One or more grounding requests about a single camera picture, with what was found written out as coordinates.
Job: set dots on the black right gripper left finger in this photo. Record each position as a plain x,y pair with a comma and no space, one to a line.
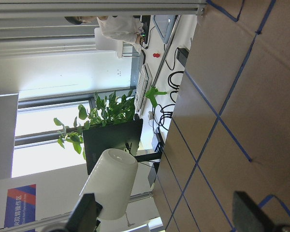
84,215

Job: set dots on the pale green ikea cup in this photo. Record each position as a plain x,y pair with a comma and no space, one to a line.
111,181

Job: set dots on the blue teach pendant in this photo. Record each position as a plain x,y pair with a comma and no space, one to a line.
164,25

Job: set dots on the white keyboard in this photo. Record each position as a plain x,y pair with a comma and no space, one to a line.
144,83

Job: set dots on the aluminium frame post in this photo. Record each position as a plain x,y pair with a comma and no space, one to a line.
25,9

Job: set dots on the person in white shirt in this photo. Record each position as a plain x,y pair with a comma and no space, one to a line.
123,28

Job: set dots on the green potted plant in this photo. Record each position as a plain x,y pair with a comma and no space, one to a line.
110,110

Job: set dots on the black computer monitor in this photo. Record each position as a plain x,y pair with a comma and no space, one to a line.
98,139

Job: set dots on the small red object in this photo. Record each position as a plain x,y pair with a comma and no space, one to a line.
156,55

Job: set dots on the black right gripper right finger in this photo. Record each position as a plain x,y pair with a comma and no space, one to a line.
248,217

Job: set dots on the black power adapter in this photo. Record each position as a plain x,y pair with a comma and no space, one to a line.
182,56

